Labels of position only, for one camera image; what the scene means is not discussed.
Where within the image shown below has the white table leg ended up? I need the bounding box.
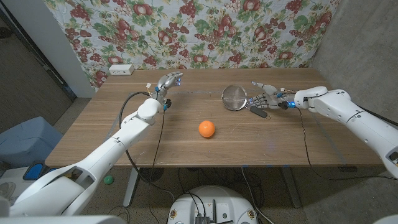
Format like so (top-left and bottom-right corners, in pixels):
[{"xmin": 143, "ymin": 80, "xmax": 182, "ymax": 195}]
[{"xmin": 123, "ymin": 167, "xmax": 141, "ymax": 208}]

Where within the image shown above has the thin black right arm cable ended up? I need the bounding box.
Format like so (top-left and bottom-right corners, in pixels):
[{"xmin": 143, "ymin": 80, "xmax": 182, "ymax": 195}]
[{"xmin": 297, "ymin": 107, "xmax": 398, "ymax": 181}]

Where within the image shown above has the blue plastic bin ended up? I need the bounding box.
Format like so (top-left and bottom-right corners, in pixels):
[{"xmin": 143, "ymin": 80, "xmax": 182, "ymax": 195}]
[{"xmin": 0, "ymin": 116, "xmax": 63, "ymax": 169}]

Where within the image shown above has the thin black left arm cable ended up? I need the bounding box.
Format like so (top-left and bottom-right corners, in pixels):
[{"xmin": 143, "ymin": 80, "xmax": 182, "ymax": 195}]
[{"xmin": 148, "ymin": 110, "xmax": 166, "ymax": 224}]

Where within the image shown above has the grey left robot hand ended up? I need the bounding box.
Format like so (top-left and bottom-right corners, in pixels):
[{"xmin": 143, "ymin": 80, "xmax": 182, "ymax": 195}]
[{"xmin": 154, "ymin": 71, "xmax": 184, "ymax": 111}]

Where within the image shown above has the metal mesh sieve black handle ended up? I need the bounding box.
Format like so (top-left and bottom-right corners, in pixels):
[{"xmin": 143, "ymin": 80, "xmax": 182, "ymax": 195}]
[{"xmin": 221, "ymin": 85, "xmax": 272, "ymax": 120}]

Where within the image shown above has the orange fruit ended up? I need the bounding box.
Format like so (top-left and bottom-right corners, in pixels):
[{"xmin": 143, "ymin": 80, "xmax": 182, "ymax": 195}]
[{"xmin": 198, "ymin": 120, "xmax": 216, "ymax": 139}]

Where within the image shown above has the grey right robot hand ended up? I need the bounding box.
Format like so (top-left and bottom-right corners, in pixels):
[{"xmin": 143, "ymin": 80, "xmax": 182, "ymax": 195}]
[{"xmin": 248, "ymin": 81, "xmax": 296, "ymax": 111}]

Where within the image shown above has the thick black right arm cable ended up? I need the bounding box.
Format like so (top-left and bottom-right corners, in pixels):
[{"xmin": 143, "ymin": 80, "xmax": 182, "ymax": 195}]
[{"xmin": 357, "ymin": 105, "xmax": 398, "ymax": 128}]

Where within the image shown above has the floral fruit print backdrop cloth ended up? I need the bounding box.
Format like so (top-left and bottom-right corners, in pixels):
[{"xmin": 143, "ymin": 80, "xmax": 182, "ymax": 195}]
[{"xmin": 43, "ymin": 0, "xmax": 341, "ymax": 93}]

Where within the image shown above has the white power strip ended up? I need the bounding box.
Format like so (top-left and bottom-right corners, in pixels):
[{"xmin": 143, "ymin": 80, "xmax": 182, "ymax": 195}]
[{"xmin": 108, "ymin": 63, "xmax": 135, "ymax": 76}]

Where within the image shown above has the white robot torso base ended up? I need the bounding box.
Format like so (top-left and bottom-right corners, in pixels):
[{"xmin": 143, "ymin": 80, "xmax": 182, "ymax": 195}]
[{"xmin": 167, "ymin": 185, "xmax": 258, "ymax": 224}]

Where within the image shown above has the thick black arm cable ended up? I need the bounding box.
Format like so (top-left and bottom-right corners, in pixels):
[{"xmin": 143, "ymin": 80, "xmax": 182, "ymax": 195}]
[
  {"xmin": 119, "ymin": 91, "xmax": 177, "ymax": 200},
  {"xmin": 357, "ymin": 105, "xmax": 398, "ymax": 128}
]

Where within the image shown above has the round black floor fan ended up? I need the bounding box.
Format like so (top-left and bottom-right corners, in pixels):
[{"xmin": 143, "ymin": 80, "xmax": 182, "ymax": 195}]
[{"xmin": 139, "ymin": 167, "xmax": 165, "ymax": 183}]

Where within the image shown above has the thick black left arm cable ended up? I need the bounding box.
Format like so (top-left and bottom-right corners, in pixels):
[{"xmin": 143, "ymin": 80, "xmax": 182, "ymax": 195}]
[{"xmin": 119, "ymin": 91, "xmax": 177, "ymax": 200}]

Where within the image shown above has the white robot chest edge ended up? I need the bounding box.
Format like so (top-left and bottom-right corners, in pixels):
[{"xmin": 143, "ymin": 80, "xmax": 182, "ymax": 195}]
[{"xmin": 0, "ymin": 215, "xmax": 128, "ymax": 224}]

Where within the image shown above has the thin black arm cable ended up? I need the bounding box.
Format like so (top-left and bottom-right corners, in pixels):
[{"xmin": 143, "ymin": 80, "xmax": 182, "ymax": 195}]
[
  {"xmin": 148, "ymin": 110, "xmax": 166, "ymax": 224},
  {"xmin": 297, "ymin": 107, "xmax": 398, "ymax": 181}
]

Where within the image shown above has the grey table leg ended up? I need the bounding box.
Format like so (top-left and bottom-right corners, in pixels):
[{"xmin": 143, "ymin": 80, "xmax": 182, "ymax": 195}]
[{"xmin": 281, "ymin": 166, "xmax": 302, "ymax": 208}]

